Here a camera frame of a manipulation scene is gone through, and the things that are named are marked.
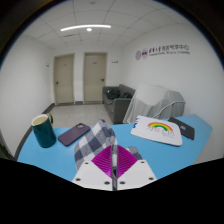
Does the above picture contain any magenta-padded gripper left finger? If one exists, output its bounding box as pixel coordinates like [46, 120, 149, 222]
[71, 145, 115, 192]

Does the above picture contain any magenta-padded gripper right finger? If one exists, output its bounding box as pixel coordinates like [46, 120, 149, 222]
[116, 144, 158, 192]

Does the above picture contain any grey white checked towel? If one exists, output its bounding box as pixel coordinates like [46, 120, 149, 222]
[73, 118, 145, 192]

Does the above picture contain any purple smartphone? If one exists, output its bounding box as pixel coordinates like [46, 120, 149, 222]
[57, 122, 92, 147]

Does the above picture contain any white rainbow-print mouse pad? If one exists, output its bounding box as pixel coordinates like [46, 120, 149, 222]
[130, 115, 184, 147]

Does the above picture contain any dark teal mug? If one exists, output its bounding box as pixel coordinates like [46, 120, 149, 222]
[31, 112, 57, 149]

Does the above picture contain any black flat notebook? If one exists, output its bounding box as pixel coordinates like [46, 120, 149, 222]
[168, 116, 196, 141]

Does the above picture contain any grey sofa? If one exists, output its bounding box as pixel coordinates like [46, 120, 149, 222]
[102, 83, 137, 125]

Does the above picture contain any white cloth-covered furniture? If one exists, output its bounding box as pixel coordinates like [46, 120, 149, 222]
[122, 83, 187, 125]

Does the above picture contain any black bag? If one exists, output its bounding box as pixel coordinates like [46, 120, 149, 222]
[106, 88, 121, 101]

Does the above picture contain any beige door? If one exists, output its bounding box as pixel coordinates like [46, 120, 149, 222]
[53, 53, 76, 105]
[82, 51, 109, 104]

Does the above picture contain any long ceiling light strip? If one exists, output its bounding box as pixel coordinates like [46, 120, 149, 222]
[60, 23, 113, 33]

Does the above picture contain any purple wall sign lettering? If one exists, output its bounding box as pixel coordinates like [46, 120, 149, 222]
[134, 42, 191, 61]

